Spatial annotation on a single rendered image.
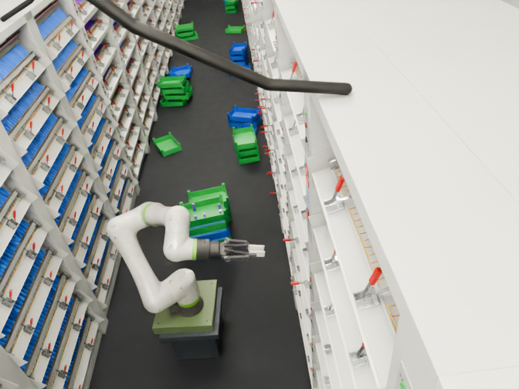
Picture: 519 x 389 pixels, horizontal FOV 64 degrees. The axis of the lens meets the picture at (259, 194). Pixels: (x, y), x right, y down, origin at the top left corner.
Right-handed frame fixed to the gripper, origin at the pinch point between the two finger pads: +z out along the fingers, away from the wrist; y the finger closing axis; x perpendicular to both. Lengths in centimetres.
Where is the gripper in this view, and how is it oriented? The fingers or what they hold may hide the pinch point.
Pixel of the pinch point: (256, 250)
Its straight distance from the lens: 184.6
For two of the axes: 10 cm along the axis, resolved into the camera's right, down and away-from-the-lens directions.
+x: 1.1, -7.9, -6.1
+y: 0.8, 6.1, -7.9
